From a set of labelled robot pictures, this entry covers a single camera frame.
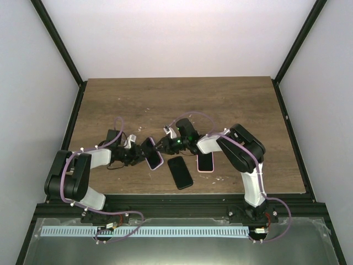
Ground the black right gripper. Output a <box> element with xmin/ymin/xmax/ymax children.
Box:
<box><xmin>152</xmin><ymin>136</ymin><xmax>189</xmax><ymax>156</ymax></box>

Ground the dark red smartphone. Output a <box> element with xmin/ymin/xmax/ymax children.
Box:
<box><xmin>143</xmin><ymin>139</ymin><xmax>163</xmax><ymax>169</ymax></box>

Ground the lavender phone case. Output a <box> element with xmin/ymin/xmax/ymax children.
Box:
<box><xmin>142</xmin><ymin>137</ymin><xmax>164</xmax><ymax>171</ymax></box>

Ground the black smartphone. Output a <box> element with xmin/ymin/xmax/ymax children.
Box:
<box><xmin>168</xmin><ymin>157</ymin><xmax>193</xmax><ymax>189</ymax></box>

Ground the black phone case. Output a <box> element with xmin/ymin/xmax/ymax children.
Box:
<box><xmin>167</xmin><ymin>155</ymin><xmax>194</xmax><ymax>190</ymax></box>

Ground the pink phone case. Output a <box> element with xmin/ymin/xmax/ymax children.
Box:
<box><xmin>196</xmin><ymin>153</ymin><xmax>216</xmax><ymax>174</ymax></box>

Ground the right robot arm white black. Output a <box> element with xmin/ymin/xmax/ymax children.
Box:
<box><xmin>154</xmin><ymin>118</ymin><xmax>266</xmax><ymax>222</ymax></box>

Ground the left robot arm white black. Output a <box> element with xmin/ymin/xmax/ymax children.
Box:
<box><xmin>44</xmin><ymin>129</ymin><xmax>154</xmax><ymax>223</ymax></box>

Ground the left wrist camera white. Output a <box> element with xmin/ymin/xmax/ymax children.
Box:
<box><xmin>124</xmin><ymin>134</ymin><xmax>136</xmax><ymax>149</ymax></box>

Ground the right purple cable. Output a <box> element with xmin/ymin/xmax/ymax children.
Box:
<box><xmin>170</xmin><ymin>111</ymin><xmax>293</xmax><ymax>243</ymax></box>

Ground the white slotted cable duct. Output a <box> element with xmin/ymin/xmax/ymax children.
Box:
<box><xmin>40</xmin><ymin>226</ymin><xmax>249</xmax><ymax>239</ymax></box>

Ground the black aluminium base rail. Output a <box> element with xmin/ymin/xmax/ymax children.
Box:
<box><xmin>35</xmin><ymin>193</ymin><xmax>328</xmax><ymax>224</ymax></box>

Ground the left black frame post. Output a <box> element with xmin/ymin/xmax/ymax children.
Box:
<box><xmin>31</xmin><ymin>0</ymin><xmax>83</xmax><ymax>87</ymax></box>

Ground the black frame post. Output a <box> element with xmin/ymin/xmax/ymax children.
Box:
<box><xmin>31</xmin><ymin>0</ymin><xmax>83</xmax><ymax>87</ymax></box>
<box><xmin>274</xmin><ymin>0</ymin><xmax>329</xmax><ymax>82</ymax></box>

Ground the right black frame post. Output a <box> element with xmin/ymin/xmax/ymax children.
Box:
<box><xmin>274</xmin><ymin>0</ymin><xmax>329</xmax><ymax>82</ymax></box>

